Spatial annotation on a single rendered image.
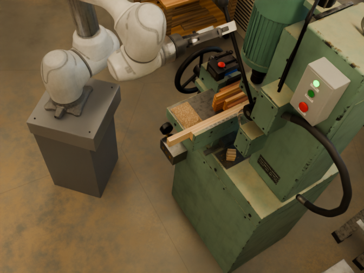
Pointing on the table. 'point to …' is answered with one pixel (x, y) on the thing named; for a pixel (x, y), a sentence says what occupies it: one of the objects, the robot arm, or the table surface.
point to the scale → (221, 121)
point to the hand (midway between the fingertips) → (221, 28)
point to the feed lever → (239, 63)
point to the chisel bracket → (251, 85)
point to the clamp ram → (233, 79)
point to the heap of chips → (186, 115)
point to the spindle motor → (268, 30)
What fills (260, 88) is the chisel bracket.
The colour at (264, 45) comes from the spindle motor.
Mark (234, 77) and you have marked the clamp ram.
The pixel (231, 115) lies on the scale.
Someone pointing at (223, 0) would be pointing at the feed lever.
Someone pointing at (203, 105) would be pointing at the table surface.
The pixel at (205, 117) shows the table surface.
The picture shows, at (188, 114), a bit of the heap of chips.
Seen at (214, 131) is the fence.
